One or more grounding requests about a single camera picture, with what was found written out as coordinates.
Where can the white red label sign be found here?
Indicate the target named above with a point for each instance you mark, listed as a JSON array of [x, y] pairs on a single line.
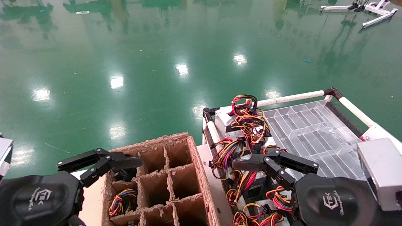
[[383, 133]]

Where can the white metal floor frame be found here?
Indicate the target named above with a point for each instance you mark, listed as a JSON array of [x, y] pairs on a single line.
[[380, 18]]

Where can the clear plastic divider tray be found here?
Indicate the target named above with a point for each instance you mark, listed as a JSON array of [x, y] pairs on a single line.
[[314, 131]]

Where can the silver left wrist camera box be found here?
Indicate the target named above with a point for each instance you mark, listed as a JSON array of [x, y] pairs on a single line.
[[4, 153]]

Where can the white tube cart frame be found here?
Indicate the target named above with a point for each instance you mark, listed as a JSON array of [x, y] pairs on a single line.
[[292, 98]]

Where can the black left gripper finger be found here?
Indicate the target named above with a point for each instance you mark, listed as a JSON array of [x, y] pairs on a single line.
[[125, 162]]

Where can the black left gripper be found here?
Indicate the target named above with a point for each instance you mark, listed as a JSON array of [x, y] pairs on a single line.
[[37, 201]]

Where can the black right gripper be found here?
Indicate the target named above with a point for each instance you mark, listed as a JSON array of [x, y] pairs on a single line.
[[333, 204]]

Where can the brown cardboard divider box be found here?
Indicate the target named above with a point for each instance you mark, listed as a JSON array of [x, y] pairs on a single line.
[[201, 185]]

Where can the white flat floor plate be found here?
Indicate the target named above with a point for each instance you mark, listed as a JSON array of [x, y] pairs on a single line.
[[82, 12]]

